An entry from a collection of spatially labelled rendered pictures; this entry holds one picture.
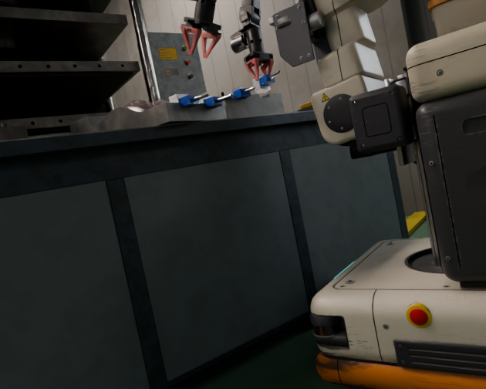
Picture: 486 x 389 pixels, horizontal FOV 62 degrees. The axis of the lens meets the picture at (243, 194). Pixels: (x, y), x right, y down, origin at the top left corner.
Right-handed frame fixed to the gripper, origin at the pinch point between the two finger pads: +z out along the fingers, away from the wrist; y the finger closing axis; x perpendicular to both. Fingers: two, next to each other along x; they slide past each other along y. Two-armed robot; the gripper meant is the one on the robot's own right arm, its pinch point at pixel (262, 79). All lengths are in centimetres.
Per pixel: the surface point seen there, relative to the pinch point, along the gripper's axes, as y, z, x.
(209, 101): 33.4, 14.8, 11.8
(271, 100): 2.0, 10.7, 4.7
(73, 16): 46, -59, -72
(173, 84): -4, -31, -78
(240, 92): 17.8, 9.4, 7.9
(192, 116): 40.5, 19.7, 12.2
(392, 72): -199, -49, -69
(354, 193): -36, 49, 2
